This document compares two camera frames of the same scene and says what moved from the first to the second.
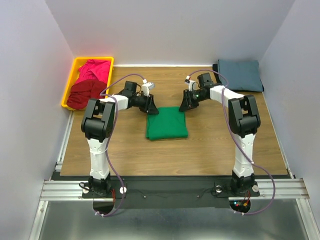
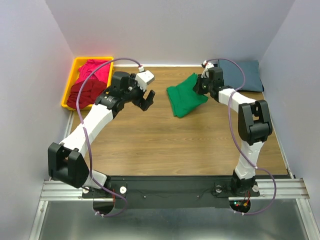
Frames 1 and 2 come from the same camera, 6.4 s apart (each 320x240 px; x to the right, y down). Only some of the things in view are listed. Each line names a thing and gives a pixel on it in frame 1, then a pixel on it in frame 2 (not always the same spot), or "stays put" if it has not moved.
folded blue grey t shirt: [241, 75] stays put
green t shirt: [170, 123] -> [183, 98]
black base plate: [174, 192] stays put
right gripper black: [188, 99] -> [199, 86]
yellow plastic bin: [78, 61] stays put
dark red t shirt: [81, 92] stays put
